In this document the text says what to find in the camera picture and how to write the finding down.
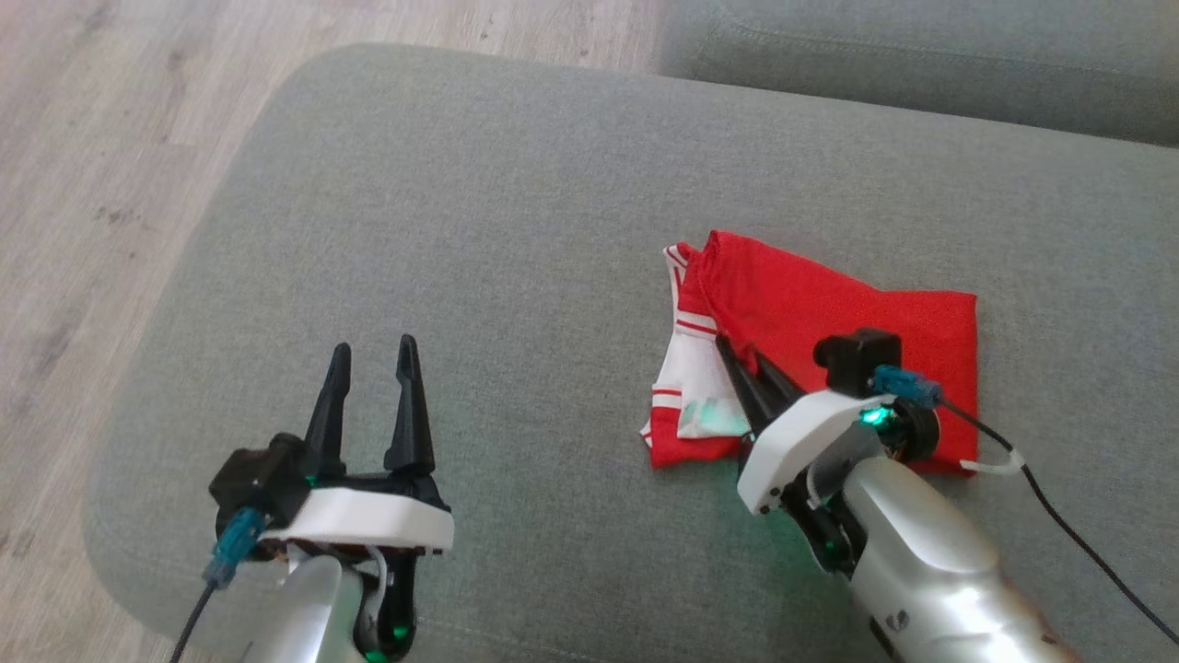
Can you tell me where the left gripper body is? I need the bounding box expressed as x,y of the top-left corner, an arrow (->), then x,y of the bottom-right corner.
258,470 -> 456,556

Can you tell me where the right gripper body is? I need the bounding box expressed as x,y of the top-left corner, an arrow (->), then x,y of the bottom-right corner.
735,390 -> 942,517

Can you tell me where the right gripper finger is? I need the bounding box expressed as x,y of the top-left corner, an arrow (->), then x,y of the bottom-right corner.
714,333 -> 779,437
751,347 -> 809,417

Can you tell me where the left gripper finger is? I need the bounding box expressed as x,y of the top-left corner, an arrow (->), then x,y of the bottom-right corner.
302,343 -> 354,482
383,333 -> 438,478

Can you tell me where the red Bulls 23 jersey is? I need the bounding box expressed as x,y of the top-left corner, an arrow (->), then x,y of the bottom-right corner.
639,229 -> 980,476

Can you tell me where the large grey sofa chaise cushion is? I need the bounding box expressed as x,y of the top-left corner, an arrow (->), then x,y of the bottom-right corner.
83,42 -> 1179,663

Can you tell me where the grey sofa back cushion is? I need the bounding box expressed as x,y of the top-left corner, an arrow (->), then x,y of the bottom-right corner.
658,0 -> 1179,149

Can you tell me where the left arm cable teal plug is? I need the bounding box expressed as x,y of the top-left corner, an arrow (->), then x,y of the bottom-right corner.
169,506 -> 270,663

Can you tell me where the white cable tie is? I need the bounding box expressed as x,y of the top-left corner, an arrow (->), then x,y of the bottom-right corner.
958,449 -> 1026,478

